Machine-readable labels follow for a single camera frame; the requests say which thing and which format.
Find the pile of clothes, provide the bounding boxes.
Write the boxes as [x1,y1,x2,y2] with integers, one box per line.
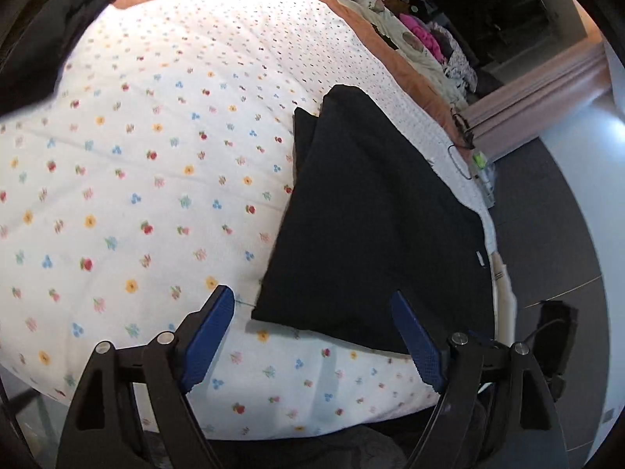
[361,5,470,108]

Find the pink garment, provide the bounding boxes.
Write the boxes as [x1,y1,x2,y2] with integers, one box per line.
[398,12,443,59]

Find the white floral printed blanket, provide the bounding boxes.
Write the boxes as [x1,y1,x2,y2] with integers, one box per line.
[0,0,499,440]

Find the cream duvet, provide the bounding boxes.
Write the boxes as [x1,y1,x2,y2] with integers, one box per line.
[491,249,518,347]

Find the dark cloth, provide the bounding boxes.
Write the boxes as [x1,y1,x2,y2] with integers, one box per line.
[0,0,128,118]

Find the thin black cable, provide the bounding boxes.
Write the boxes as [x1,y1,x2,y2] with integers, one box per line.
[446,112,477,181]

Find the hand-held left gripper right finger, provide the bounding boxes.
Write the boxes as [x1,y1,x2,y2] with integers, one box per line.
[391,290,570,469]

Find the black pants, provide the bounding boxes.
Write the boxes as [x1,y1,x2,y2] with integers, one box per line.
[251,84,494,355]

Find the purple floral garment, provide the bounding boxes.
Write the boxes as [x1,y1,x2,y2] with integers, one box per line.
[434,29,479,93]

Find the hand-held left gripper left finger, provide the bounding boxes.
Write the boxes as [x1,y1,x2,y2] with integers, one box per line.
[56,285,235,469]

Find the black device with cable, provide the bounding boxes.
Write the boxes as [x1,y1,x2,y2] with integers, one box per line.
[534,300,579,394]

